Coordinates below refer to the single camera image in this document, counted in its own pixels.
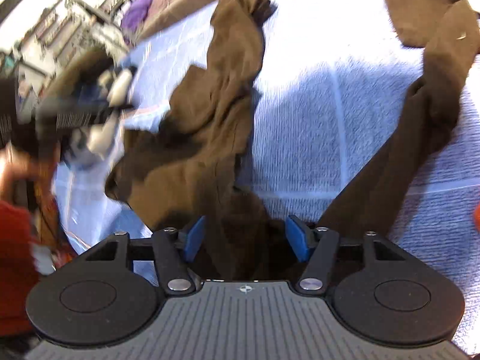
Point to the orange knit sweater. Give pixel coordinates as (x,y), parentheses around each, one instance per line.
(476,217)

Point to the folded checkered grey garment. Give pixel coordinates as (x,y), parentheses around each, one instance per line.
(92,144)

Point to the folded dark brown garment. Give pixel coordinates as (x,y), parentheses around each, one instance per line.
(83,70)

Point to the blue plaid bed sheet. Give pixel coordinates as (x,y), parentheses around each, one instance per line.
(329,94)

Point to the purple cloth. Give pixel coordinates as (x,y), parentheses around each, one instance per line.
(135,14)

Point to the dark brown long-sleeve shirt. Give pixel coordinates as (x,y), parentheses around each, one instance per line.
(189,166)

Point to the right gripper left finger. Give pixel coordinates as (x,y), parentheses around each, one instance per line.
(174,250)

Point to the cluttered background shelf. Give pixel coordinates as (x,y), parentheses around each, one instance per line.
(40,38)

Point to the person left hand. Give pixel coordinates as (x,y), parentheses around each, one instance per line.
(17,166)

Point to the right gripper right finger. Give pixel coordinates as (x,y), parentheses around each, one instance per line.
(317,248)

